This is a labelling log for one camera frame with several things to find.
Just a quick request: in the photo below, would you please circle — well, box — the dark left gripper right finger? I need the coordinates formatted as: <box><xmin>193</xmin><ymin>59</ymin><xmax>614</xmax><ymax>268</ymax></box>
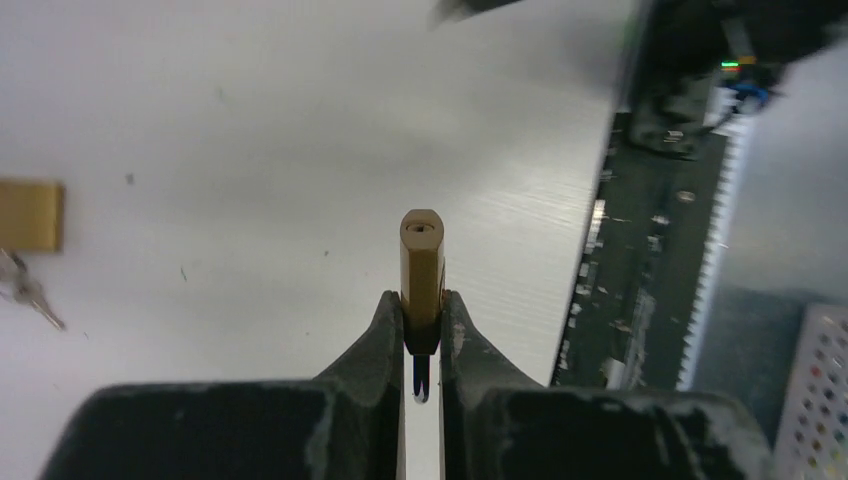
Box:
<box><xmin>440</xmin><ymin>291</ymin><xmax>776</xmax><ymax>479</ymax></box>

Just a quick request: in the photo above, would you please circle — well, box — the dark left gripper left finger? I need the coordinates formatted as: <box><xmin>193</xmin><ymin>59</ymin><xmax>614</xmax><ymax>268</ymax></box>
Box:
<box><xmin>42</xmin><ymin>291</ymin><xmax>405</xmax><ymax>479</ymax></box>

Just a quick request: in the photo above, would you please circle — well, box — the small brass padlock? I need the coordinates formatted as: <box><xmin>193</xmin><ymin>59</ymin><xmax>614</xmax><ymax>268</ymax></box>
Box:
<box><xmin>399</xmin><ymin>209</ymin><xmax>445</xmax><ymax>404</ymax></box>

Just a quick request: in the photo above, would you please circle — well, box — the silver key bunch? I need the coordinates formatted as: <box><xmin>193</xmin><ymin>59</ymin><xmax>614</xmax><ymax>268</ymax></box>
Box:
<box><xmin>1</xmin><ymin>249</ymin><xmax>67</xmax><ymax>331</ymax></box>

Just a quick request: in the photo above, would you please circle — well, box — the large brass padlock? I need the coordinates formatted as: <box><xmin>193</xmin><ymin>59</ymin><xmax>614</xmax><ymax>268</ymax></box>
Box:
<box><xmin>1</xmin><ymin>178</ymin><xmax>65</xmax><ymax>253</ymax></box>

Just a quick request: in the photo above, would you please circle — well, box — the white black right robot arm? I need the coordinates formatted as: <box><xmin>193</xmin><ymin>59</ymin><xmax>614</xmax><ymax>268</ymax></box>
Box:
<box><xmin>605</xmin><ymin>1</ymin><xmax>847</xmax><ymax>163</ymax></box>

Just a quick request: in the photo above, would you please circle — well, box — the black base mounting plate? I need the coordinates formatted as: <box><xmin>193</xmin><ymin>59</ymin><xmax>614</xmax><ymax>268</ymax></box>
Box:
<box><xmin>551</xmin><ymin>114</ymin><xmax>729</xmax><ymax>390</ymax></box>

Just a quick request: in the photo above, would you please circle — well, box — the white perforated bin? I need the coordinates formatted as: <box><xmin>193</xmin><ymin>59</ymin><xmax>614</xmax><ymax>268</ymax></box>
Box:
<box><xmin>774</xmin><ymin>304</ymin><xmax>847</xmax><ymax>480</ymax></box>

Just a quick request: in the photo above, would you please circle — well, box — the aluminium front frame rail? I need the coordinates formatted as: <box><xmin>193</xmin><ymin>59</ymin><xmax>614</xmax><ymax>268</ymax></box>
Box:
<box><xmin>676</xmin><ymin>115</ymin><xmax>757</xmax><ymax>391</ymax></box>

